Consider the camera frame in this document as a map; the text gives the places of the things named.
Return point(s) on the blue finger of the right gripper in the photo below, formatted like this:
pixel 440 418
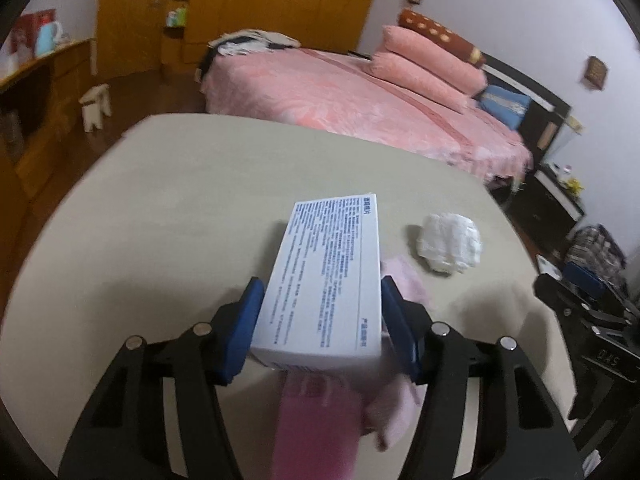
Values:
pixel 583 278

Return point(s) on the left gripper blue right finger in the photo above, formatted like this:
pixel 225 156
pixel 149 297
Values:
pixel 520 433

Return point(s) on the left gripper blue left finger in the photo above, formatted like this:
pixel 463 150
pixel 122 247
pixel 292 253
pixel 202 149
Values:
pixel 120 433

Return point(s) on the pink sock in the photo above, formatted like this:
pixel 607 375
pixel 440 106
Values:
pixel 395 401

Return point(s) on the white wrapper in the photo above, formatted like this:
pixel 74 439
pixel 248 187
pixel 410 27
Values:
pixel 449 243

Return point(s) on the white blue medicine box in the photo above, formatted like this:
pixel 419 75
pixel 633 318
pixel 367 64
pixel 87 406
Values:
pixel 322 306

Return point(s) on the plaid bag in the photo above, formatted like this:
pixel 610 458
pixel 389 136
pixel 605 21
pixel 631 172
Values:
pixel 594 249

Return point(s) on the black nightstand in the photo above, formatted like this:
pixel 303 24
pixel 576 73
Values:
pixel 545 210

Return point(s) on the yellow plush toy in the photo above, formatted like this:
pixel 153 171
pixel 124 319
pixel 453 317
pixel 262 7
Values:
pixel 574 186

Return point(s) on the black bed headboard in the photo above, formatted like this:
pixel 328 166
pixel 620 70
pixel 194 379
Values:
pixel 546 113

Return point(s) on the blue cushion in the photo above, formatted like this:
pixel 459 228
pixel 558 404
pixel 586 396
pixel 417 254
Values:
pixel 508 107

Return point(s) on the upper pink pillow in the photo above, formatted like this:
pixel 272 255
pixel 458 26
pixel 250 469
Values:
pixel 421 51

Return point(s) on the pink pillow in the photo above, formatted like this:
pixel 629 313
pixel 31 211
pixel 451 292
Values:
pixel 421 51
pixel 392 68

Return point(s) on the lower pink pillow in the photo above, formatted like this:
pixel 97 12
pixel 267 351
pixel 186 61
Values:
pixel 392 68

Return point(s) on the brown dotted bolster pillow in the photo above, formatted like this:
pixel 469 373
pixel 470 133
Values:
pixel 442 36

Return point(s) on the pink covered bed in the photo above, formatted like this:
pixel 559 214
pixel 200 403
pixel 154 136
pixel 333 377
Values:
pixel 331 92

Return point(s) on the small white stool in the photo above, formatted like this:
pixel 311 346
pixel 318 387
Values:
pixel 95 104

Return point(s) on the wooden sideboard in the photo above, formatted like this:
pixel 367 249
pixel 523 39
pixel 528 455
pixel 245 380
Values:
pixel 40 119

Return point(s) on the light blue kettle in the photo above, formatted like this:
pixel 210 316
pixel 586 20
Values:
pixel 50 32

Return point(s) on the clothes pile on bed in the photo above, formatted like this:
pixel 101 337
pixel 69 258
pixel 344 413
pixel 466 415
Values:
pixel 249 41

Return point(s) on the wooden wardrobe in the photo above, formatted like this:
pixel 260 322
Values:
pixel 134 36

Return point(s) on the right wall lamp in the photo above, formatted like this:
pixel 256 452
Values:
pixel 595 73

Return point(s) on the red photo frame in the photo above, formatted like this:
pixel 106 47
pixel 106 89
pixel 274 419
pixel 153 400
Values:
pixel 24 33

